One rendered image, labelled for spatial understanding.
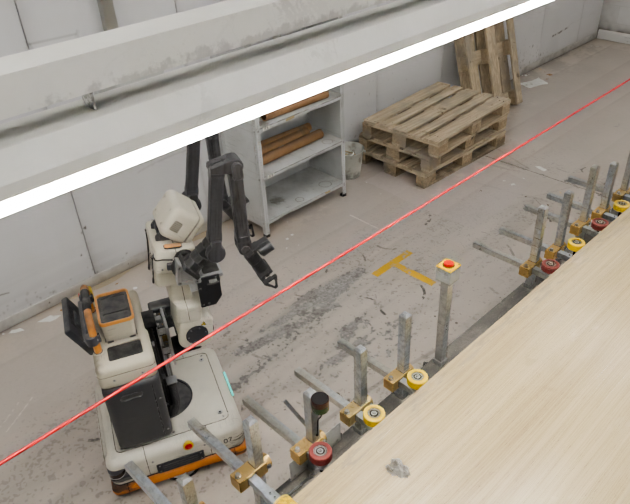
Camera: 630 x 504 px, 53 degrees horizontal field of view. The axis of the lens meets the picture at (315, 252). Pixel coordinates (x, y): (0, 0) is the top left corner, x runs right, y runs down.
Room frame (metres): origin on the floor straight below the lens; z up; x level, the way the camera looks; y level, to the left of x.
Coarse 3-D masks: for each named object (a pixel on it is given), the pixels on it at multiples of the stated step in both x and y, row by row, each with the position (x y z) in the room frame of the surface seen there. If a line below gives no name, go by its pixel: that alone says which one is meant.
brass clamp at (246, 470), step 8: (264, 456) 1.35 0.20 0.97; (248, 464) 1.32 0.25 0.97; (264, 464) 1.32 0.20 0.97; (240, 472) 1.29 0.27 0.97; (248, 472) 1.29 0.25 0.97; (256, 472) 1.30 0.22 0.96; (264, 472) 1.32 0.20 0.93; (232, 480) 1.28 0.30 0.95; (240, 480) 1.26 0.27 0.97; (248, 480) 1.27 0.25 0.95; (240, 488) 1.25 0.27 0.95
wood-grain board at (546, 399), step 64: (576, 256) 2.47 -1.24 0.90; (512, 320) 2.03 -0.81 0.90; (576, 320) 2.01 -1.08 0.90; (448, 384) 1.69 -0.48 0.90; (512, 384) 1.67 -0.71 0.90; (576, 384) 1.66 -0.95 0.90; (384, 448) 1.41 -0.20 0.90; (448, 448) 1.40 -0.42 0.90; (512, 448) 1.38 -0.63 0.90; (576, 448) 1.37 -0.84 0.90
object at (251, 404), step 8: (248, 400) 1.70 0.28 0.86; (248, 408) 1.68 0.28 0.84; (256, 408) 1.66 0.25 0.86; (264, 408) 1.66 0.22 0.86; (264, 416) 1.62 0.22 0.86; (272, 416) 1.61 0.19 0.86; (272, 424) 1.58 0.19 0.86; (280, 424) 1.57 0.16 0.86; (280, 432) 1.55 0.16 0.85; (288, 432) 1.54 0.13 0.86; (288, 440) 1.51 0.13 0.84; (296, 440) 1.50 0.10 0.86
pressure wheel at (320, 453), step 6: (312, 444) 1.44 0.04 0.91; (318, 444) 1.44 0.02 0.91; (324, 444) 1.44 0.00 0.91; (312, 450) 1.41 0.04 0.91; (318, 450) 1.41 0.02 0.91; (324, 450) 1.41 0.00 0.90; (330, 450) 1.41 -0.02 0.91; (312, 456) 1.39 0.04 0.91; (318, 456) 1.39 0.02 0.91; (324, 456) 1.39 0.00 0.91; (330, 456) 1.39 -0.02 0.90; (312, 462) 1.39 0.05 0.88; (318, 462) 1.37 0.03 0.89; (324, 462) 1.38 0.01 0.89
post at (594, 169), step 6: (594, 168) 2.84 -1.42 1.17; (594, 174) 2.83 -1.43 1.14; (588, 180) 2.85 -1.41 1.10; (594, 180) 2.83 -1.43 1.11; (588, 186) 2.84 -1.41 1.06; (594, 186) 2.84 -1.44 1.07; (588, 192) 2.84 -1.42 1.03; (588, 198) 2.83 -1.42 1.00; (582, 204) 2.85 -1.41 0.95; (588, 204) 2.83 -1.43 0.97; (582, 210) 2.85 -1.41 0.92; (588, 210) 2.83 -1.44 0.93; (582, 216) 2.84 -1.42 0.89; (588, 216) 2.85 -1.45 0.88; (582, 234) 2.83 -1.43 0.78
